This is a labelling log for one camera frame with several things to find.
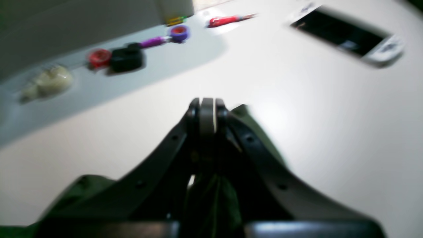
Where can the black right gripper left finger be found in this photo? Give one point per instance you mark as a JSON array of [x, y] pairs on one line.
[[145, 203]]

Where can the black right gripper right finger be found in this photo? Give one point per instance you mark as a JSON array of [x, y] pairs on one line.
[[274, 202]]

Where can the dark green t-shirt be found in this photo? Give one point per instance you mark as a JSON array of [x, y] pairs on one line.
[[211, 202]]

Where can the red tape roll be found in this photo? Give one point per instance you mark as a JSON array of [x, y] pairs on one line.
[[99, 58]]

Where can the white tape dispenser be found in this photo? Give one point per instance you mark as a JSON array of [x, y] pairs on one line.
[[49, 83]]

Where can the purple marker pen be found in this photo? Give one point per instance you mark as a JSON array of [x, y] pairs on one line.
[[153, 42]]

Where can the purple tape roll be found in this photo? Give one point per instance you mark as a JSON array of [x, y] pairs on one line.
[[179, 33]]

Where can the red screwdriver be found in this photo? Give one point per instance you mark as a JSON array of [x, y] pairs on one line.
[[220, 21]]

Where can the black action camera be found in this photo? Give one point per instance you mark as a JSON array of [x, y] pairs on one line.
[[128, 58]]

